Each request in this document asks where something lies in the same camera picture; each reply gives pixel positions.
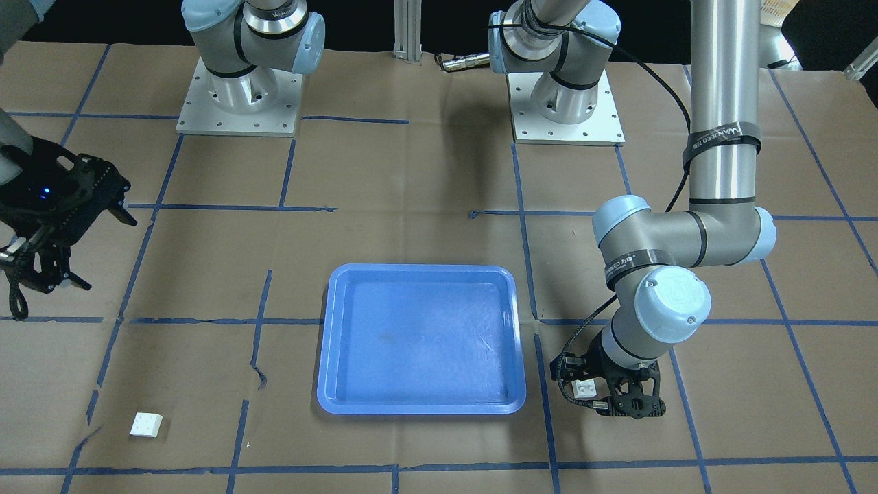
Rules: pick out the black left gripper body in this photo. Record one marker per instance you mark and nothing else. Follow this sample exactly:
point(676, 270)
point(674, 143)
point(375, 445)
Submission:
point(608, 363)

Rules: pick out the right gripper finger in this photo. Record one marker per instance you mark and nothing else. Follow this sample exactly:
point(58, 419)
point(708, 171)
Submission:
point(122, 214)
point(76, 281)

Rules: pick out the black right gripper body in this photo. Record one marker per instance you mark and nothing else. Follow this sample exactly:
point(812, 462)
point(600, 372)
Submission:
point(18, 204)

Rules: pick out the white block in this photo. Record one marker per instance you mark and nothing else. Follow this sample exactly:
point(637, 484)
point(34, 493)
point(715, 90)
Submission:
point(146, 425)
point(584, 389)

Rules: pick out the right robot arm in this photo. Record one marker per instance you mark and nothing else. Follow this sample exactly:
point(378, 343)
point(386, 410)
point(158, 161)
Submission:
point(253, 58)

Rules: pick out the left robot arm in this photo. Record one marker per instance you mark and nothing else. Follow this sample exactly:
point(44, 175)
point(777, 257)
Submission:
point(649, 256)

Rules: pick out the blue plastic tray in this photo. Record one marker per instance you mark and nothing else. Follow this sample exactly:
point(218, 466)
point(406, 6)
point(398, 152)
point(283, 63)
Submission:
point(421, 340)

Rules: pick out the silver cylindrical connector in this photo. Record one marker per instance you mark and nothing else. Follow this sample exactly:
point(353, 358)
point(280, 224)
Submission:
point(471, 61)

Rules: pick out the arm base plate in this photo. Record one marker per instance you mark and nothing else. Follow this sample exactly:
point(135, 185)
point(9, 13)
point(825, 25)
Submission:
point(544, 112)
point(264, 103)

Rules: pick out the aluminium frame post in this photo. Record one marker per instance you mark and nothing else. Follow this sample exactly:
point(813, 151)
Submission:
point(407, 15)

